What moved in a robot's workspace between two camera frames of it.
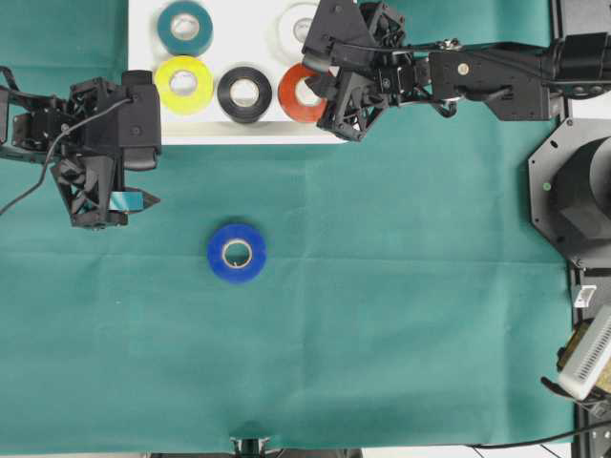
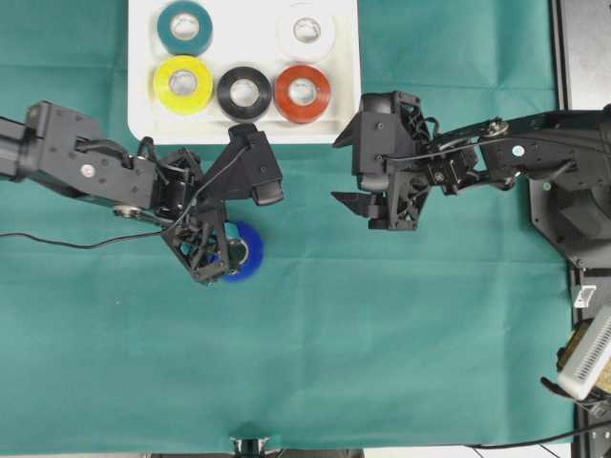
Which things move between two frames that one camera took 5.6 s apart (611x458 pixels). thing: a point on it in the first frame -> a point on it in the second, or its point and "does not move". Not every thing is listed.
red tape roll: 288,98 does not move
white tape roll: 290,47 does not move
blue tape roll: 232,232 does not move
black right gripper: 362,44 -> 397,158
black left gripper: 89,173 -> 197,227
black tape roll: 236,112 does not move
